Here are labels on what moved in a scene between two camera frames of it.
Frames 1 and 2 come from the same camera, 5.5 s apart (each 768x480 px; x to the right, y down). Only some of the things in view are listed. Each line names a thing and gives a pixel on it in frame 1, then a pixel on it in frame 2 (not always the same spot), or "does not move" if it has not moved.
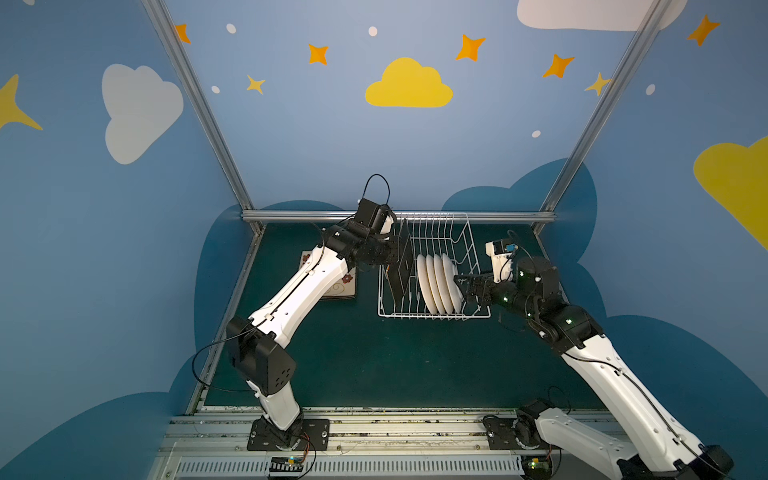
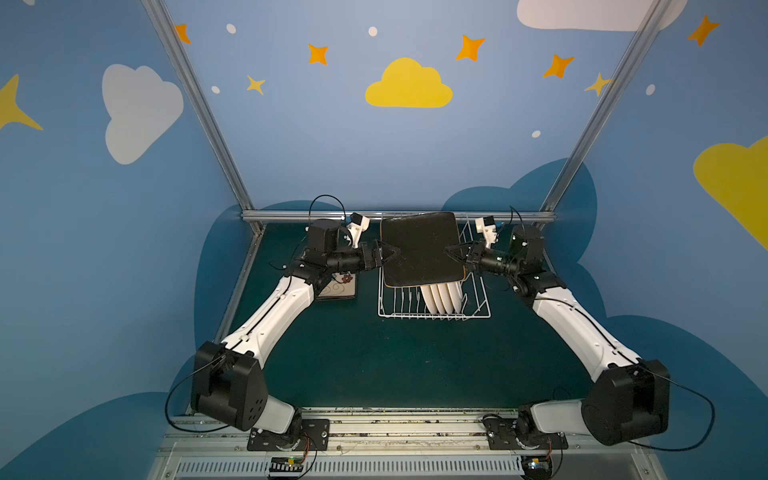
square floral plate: (345, 289) does not move
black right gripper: (484, 287) to (472, 256)
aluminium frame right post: (605, 106) does not move
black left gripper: (383, 250) does not move
